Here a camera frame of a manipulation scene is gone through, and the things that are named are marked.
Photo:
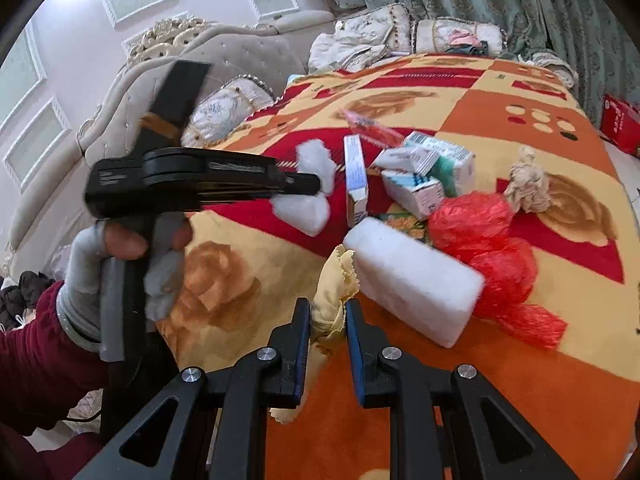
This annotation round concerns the fringed embroidered pillow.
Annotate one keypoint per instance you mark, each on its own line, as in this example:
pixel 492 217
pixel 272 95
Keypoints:
pixel 225 105

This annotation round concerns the white cotton wad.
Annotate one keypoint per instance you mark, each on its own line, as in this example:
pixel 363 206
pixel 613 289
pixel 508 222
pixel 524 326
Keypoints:
pixel 312 165

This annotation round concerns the long white box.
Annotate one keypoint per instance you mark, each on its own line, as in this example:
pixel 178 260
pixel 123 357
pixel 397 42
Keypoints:
pixel 397 160

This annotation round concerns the printed blanket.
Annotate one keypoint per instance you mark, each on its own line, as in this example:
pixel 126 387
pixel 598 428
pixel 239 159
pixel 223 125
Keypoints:
pixel 500 410

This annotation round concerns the pink and dark clothing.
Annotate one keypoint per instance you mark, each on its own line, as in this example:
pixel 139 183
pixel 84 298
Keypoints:
pixel 467 42

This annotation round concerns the tall white blue box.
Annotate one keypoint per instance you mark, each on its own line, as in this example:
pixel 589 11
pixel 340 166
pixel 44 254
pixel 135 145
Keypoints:
pixel 356 175

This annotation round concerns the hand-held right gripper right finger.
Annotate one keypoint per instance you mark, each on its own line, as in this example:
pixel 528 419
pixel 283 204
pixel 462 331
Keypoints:
pixel 354 350

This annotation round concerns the red plastic bag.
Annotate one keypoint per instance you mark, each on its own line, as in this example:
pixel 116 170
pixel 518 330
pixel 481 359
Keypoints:
pixel 480 230

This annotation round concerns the white foam block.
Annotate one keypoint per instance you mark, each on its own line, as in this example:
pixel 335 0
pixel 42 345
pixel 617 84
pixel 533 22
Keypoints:
pixel 415 280

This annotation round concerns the grey tufted headboard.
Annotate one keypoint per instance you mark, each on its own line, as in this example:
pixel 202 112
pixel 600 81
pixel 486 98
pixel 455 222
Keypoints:
pixel 250 55

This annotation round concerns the yellow cloth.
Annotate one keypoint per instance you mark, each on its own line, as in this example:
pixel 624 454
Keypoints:
pixel 332 280

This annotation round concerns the cream embroidered pillow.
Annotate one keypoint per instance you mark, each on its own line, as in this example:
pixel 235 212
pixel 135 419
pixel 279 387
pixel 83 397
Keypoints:
pixel 370 22
pixel 440 35

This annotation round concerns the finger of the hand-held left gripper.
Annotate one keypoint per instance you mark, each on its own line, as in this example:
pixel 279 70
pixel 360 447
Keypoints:
pixel 300 183

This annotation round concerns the person's left hand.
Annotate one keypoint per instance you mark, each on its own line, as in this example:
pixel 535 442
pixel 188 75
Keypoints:
pixel 80 285

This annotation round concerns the pink plastic packet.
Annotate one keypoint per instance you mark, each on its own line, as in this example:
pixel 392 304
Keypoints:
pixel 370 125

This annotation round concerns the white crumpled bedding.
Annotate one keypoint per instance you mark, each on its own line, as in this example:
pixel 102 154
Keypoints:
pixel 345 52

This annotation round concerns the person's left forearm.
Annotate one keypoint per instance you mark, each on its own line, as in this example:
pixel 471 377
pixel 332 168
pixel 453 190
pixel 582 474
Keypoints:
pixel 45 350

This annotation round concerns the dark clothes pile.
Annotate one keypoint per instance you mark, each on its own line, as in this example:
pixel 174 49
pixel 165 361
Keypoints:
pixel 22 295

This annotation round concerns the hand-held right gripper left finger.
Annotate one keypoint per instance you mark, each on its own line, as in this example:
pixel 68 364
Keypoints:
pixel 300 345

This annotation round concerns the green yellow packet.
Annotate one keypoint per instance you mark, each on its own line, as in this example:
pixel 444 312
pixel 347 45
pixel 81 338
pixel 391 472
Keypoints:
pixel 400 220

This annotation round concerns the white blue striped box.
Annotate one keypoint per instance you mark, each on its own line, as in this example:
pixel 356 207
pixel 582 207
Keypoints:
pixel 410 192

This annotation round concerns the person's maroon trousers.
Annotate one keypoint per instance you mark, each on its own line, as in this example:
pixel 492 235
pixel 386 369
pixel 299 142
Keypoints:
pixel 40 460

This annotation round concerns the green white box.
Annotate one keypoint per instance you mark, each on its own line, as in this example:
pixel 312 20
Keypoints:
pixel 452 165

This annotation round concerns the red cardboard box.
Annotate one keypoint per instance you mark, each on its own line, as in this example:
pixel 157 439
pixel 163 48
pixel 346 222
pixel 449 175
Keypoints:
pixel 620 120

